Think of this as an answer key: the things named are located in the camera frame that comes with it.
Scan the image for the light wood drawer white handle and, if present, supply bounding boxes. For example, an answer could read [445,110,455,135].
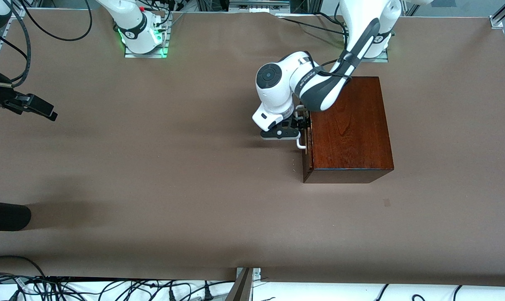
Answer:
[296,105,315,168]

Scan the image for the dark red wooden cabinet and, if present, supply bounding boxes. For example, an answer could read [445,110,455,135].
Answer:
[302,76,395,184]

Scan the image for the brown table cover sheet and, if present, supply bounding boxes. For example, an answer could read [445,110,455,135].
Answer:
[0,8,505,287]

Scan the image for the black ribbed foam cylinder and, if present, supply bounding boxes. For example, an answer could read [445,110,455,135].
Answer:
[0,200,32,232]

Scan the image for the grey equipment bar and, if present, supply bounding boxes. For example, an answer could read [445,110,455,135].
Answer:
[228,0,291,10]

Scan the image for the aluminium corner extrusion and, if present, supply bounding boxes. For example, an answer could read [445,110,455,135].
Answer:
[490,0,505,29]

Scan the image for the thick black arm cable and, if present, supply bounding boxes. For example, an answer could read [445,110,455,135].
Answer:
[0,6,32,86]

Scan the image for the thin black looping cable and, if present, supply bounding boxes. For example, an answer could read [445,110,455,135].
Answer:
[20,0,93,42]

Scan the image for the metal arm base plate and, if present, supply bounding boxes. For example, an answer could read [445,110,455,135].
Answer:
[124,41,170,59]
[345,47,389,63]

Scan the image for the black cable across table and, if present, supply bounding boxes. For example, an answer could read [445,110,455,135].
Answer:
[277,16,350,36]

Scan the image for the black arcing cable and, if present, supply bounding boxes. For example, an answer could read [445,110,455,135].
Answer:
[0,255,48,278]

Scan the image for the grey metal post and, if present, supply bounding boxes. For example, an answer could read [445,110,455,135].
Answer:
[225,268,254,301]

